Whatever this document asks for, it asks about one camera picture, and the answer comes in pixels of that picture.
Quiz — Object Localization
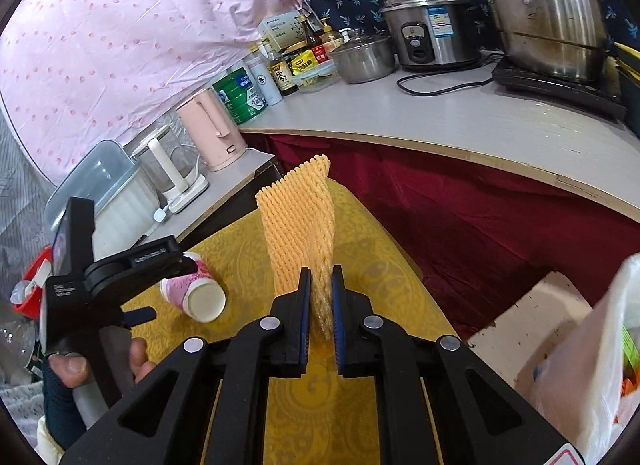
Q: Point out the orange foam fruit net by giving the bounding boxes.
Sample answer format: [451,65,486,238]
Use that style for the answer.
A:
[256,154,335,341]

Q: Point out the white trash bag bin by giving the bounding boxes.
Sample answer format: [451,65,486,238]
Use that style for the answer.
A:
[516,255,639,464]

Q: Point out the left hand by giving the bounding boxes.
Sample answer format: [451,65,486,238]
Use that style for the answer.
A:
[48,337,158,389]

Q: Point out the red plastic basin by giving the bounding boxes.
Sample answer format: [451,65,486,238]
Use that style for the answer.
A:
[11,245,52,320]

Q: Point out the cardboard box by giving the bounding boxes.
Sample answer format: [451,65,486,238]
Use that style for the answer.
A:
[468,272,591,397]

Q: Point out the white dish rack grey lid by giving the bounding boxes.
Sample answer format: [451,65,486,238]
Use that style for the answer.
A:
[44,140,160,260]

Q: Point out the pink paper cup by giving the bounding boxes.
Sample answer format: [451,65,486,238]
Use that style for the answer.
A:
[160,251,227,323]

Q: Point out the yellow patterned tablecloth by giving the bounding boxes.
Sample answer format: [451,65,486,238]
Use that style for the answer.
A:
[120,178,459,465]

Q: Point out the white electric kettle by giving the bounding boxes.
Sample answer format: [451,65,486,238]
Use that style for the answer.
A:
[131,124,209,214]

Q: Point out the red cabinet curtain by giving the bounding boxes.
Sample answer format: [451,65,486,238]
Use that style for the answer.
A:
[245,134,639,338]

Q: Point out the pink electric kettle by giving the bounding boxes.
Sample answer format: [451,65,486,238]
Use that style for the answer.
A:
[176,88,247,172]

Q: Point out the green tin can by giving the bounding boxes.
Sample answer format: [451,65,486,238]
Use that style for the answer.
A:
[213,66,267,125]

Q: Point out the pink dotted curtain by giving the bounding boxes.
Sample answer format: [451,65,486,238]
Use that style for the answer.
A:
[1,0,300,182]

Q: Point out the white slim bottle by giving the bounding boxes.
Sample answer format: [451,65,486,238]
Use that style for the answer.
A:
[246,50,283,107]

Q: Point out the dark soy sauce bottle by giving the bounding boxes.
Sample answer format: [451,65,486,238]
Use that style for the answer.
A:
[260,38,298,97]

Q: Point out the black induction cooker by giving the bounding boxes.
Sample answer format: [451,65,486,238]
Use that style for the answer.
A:
[492,57,627,121]

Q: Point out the small steel pot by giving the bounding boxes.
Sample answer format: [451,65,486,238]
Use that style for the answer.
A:
[331,35,397,85]

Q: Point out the silver rice cooker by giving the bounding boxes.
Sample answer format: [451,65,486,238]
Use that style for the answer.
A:
[378,0,480,71]

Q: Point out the stacked yellow teal basins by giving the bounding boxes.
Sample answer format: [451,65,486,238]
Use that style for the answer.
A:
[613,43,640,137]

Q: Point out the large steel steamer pot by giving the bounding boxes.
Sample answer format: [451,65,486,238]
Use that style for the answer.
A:
[488,0,608,83]

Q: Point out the black power cable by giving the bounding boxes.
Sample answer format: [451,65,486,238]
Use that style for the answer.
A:
[396,51,504,97]

